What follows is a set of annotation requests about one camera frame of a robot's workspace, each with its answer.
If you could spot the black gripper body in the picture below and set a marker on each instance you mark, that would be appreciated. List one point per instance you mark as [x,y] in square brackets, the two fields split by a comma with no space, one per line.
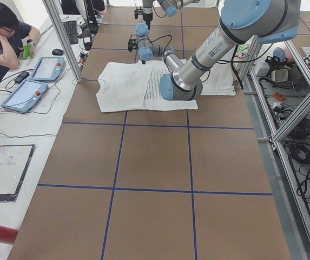
[147,16]
[143,54]

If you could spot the white long-sleeve printed shirt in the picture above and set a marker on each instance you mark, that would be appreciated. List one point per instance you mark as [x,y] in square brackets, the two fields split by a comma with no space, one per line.
[135,86]

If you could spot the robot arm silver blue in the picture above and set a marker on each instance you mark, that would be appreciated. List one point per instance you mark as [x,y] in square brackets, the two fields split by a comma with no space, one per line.
[271,21]
[170,7]

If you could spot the black keyboard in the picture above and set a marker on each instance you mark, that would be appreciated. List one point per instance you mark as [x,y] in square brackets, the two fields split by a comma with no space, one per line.
[70,28]

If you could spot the black computer mouse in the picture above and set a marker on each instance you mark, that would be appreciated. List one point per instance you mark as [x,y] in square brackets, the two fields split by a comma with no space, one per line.
[57,52]

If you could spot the blue teach pendant far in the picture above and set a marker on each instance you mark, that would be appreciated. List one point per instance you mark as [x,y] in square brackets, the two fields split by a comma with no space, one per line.
[48,68]

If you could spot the blue teach pendant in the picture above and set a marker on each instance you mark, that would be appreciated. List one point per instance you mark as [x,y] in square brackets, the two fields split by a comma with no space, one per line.
[25,96]
[48,68]

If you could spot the green plastic clamp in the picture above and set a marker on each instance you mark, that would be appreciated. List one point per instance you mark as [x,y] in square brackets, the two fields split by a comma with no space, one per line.
[27,52]

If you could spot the black power adapter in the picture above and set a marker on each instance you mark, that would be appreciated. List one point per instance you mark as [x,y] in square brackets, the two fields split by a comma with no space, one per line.
[22,76]

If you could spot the blue teach pendant near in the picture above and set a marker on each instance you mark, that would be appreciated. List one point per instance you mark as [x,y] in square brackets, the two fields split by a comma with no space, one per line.
[25,96]

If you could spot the seated person dark shirt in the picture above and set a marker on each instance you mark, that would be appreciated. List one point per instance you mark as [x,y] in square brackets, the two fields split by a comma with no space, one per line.
[12,32]

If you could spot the orange plastic part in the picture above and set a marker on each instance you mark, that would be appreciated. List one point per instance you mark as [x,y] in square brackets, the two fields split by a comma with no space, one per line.
[279,96]

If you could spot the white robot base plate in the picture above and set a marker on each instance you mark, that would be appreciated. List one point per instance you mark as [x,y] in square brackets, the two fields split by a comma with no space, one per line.
[218,82]

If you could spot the aluminium camera post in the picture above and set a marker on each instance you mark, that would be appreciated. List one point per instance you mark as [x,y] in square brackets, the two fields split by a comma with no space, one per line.
[63,39]

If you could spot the aluminium frame rack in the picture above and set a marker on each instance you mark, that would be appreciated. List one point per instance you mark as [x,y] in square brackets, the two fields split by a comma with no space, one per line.
[285,68]

